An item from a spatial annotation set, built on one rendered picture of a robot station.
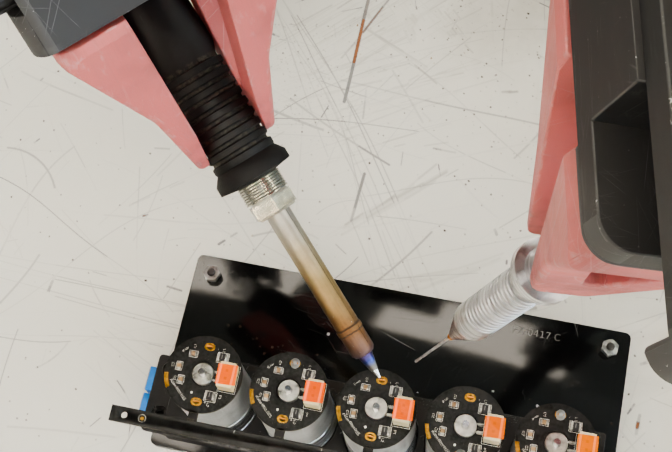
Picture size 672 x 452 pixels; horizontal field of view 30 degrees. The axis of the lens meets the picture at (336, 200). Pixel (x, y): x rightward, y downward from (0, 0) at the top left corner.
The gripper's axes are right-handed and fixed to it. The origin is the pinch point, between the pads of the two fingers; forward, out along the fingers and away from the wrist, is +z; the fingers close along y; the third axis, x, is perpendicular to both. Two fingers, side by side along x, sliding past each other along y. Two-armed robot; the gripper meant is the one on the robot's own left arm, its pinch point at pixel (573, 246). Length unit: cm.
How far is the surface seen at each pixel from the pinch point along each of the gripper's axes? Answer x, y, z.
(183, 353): -5.8, -0.9, 15.5
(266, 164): -4.5, -5.6, 10.4
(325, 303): -2.0, -2.1, 12.4
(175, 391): -5.9, 0.3, 15.5
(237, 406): -3.8, 0.5, 16.2
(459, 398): 2.4, 0.6, 12.3
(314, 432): -1.3, 1.3, 15.6
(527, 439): 4.3, 1.8, 11.6
